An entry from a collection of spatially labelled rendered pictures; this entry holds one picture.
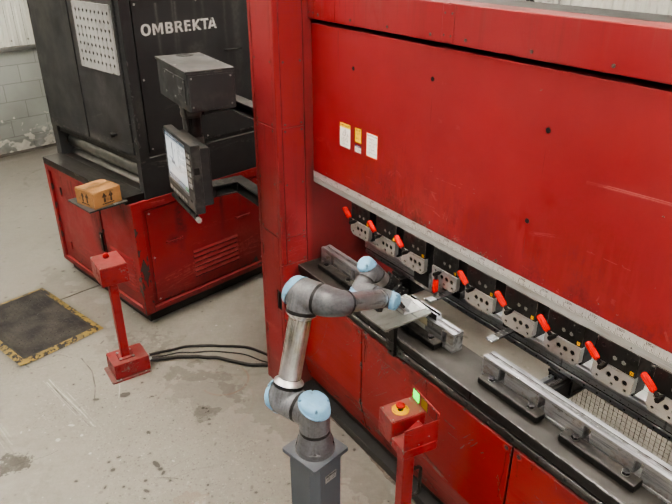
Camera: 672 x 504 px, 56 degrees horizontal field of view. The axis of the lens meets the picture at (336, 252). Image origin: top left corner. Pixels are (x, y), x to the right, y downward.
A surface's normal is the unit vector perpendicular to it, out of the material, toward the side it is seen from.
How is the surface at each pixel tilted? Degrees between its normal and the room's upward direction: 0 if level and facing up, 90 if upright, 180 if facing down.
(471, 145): 90
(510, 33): 90
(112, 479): 0
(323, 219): 90
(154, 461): 0
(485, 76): 90
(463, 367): 0
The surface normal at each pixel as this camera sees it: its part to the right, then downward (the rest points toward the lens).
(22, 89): 0.72, 0.31
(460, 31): -0.83, 0.25
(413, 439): 0.44, 0.40
